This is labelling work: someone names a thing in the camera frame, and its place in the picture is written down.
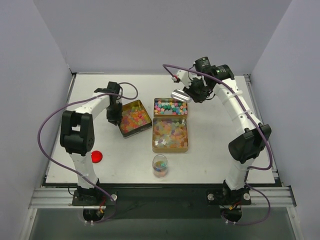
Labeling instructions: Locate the clear glass jar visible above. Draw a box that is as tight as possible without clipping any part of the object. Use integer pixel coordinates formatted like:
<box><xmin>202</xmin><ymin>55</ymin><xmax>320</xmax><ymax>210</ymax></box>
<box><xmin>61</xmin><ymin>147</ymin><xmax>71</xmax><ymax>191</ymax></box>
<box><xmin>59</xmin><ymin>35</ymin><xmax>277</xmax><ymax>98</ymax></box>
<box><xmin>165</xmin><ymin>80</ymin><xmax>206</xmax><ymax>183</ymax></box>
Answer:
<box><xmin>152</xmin><ymin>154</ymin><xmax>169</xmax><ymax>178</ymax></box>

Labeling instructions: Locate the gold square candy tin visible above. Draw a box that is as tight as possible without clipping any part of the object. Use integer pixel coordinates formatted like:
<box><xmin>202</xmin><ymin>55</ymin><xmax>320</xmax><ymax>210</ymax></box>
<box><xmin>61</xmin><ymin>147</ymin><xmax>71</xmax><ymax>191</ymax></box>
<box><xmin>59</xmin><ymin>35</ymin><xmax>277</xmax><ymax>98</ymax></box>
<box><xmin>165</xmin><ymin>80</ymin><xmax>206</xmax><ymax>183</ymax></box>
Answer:
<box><xmin>151</xmin><ymin>117</ymin><xmax>189</xmax><ymax>153</ymax></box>

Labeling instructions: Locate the red round jar lid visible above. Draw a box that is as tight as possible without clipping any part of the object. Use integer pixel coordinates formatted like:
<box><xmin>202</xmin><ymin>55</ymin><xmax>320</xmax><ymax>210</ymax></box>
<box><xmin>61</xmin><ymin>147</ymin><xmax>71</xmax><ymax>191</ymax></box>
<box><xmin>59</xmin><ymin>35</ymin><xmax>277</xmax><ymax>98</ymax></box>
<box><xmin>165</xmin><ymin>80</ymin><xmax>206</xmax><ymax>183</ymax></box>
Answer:
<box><xmin>91</xmin><ymin>150</ymin><xmax>103</xmax><ymax>164</ymax></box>

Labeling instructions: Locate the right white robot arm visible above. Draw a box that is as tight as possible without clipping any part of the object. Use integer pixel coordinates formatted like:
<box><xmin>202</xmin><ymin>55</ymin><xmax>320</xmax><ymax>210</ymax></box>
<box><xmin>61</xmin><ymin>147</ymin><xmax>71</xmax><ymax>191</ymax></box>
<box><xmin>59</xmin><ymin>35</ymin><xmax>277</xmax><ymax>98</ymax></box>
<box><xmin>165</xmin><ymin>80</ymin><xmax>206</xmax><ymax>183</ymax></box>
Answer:
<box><xmin>175</xmin><ymin>57</ymin><xmax>272</xmax><ymax>204</ymax></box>

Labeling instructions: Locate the silver metal scoop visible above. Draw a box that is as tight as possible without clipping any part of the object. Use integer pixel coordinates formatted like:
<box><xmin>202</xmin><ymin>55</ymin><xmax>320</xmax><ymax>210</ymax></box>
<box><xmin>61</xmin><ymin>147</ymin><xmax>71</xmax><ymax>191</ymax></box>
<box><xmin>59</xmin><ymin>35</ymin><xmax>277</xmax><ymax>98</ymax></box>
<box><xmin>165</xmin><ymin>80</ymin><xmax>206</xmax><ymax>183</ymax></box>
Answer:
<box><xmin>170</xmin><ymin>89</ymin><xmax>192</xmax><ymax>103</ymax></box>

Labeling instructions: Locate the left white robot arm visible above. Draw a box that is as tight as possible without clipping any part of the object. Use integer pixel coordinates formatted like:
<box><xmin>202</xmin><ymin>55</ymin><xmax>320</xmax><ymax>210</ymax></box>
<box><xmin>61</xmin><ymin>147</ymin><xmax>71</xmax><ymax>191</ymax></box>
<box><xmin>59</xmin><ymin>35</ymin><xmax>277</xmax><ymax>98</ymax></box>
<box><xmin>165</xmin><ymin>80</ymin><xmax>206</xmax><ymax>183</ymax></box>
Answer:
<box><xmin>60</xmin><ymin>81</ymin><xmax>123</xmax><ymax>206</ymax></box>

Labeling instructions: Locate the aluminium frame rail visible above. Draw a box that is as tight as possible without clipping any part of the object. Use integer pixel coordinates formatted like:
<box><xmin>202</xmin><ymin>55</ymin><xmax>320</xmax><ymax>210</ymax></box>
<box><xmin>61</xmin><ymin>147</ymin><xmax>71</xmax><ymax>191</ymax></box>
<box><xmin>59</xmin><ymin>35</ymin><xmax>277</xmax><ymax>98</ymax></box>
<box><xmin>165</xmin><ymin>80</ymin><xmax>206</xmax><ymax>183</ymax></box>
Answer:
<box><xmin>29</xmin><ymin>187</ymin><xmax>297</xmax><ymax>209</ymax></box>

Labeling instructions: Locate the dark square candy tin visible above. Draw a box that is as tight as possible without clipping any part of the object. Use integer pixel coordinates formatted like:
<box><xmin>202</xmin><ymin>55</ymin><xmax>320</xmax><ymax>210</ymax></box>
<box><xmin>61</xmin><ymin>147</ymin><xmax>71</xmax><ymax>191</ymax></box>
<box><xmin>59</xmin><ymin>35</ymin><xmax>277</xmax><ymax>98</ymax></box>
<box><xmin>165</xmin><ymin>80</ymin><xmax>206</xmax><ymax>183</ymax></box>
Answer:
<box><xmin>119</xmin><ymin>99</ymin><xmax>152</xmax><ymax>138</ymax></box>

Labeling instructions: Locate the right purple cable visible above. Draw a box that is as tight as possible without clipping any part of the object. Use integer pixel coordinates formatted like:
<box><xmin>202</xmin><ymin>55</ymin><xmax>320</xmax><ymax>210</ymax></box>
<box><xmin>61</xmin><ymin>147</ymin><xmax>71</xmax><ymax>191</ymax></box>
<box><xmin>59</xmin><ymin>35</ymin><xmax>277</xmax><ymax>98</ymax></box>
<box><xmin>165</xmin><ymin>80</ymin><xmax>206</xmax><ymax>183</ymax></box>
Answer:
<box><xmin>162</xmin><ymin>63</ymin><xmax>274</xmax><ymax>226</ymax></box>

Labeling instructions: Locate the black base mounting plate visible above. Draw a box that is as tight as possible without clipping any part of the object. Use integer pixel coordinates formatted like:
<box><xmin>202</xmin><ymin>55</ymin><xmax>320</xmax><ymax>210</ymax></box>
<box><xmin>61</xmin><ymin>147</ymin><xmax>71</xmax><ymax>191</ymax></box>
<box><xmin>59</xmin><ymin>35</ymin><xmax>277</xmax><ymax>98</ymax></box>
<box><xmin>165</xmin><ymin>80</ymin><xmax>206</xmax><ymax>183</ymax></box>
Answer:
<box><xmin>71</xmin><ymin>185</ymin><xmax>252</xmax><ymax>223</ymax></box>

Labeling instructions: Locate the gold rectangular candy tin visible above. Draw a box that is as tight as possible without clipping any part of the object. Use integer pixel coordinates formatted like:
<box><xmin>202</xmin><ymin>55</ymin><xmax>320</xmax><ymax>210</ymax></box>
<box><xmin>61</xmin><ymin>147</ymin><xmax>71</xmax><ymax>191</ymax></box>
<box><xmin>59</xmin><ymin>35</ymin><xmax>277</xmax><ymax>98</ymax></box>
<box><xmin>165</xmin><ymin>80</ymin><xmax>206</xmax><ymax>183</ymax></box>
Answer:
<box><xmin>153</xmin><ymin>98</ymin><xmax>189</xmax><ymax>118</ymax></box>

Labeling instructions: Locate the purple cable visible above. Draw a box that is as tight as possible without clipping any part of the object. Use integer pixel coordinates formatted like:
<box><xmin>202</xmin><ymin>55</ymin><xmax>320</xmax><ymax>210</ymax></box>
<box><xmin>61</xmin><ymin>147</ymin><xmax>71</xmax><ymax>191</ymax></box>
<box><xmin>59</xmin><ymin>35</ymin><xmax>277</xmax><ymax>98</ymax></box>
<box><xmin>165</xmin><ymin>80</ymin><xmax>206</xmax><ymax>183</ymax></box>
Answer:
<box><xmin>162</xmin><ymin>63</ymin><xmax>274</xmax><ymax>226</ymax></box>
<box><xmin>36</xmin><ymin>82</ymin><xmax>139</xmax><ymax>223</ymax></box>

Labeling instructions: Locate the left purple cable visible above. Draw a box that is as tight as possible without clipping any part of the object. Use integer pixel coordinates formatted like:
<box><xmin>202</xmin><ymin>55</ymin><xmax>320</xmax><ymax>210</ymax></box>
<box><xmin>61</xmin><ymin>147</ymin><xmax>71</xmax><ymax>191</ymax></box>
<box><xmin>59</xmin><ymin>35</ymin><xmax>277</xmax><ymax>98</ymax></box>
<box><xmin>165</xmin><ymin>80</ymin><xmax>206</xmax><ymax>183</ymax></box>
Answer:
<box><xmin>36</xmin><ymin>82</ymin><xmax>139</xmax><ymax>223</ymax></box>

